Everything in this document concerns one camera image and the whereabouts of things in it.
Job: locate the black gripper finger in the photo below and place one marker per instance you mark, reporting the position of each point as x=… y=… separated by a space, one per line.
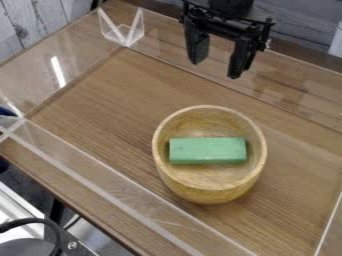
x=196 y=41
x=242 y=56

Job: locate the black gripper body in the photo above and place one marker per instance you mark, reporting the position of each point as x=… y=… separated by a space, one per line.
x=230 y=19

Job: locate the green rectangular block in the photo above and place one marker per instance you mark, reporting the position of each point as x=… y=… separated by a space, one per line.
x=219 y=150

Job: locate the brown wooden bowl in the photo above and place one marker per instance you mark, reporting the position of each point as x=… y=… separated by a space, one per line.
x=208 y=184

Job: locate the clear acrylic front barrier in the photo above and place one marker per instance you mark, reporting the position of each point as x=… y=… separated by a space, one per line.
x=88 y=150

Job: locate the black table leg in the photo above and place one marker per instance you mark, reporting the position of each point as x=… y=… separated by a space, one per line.
x=56 y=211

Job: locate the clear acrylic corner bracket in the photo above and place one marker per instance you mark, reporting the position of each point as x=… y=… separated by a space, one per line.
x=122 y=34

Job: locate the black metal base plate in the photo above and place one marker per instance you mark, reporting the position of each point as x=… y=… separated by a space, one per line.
x=41 y=247

